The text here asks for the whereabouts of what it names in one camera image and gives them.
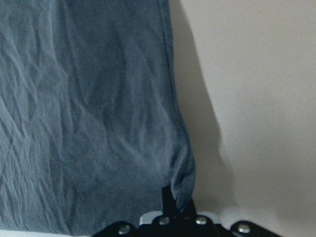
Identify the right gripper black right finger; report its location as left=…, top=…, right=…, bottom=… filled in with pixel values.
left=184, top=198, right=197, bottom=219

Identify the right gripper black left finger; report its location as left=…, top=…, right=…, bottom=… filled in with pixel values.
left=161, top=186, right=178, bottom=216

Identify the black graphic t-shirt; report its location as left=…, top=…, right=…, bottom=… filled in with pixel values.
left=0, top=0, right=195, bottom=236

